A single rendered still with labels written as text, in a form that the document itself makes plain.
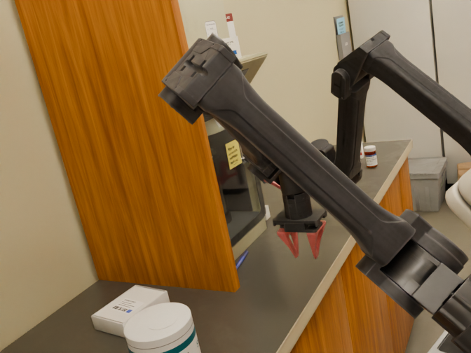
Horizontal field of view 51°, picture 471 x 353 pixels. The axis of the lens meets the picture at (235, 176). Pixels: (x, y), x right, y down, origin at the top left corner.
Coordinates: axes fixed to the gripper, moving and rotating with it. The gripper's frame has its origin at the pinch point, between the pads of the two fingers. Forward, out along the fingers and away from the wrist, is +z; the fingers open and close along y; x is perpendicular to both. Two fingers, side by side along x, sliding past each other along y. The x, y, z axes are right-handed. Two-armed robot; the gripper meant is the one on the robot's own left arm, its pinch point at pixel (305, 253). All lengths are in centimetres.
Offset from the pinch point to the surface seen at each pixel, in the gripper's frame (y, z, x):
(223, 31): 34, -50, -42
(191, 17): 34, -55, -27
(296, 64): 78, -26, -202
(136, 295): 47.7, 11.4, 5.4
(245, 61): 22, -41, -31
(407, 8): 32, -45, -325
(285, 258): 18.6, 15.2, -25.8
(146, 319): 22.3, 0.8, 28.5
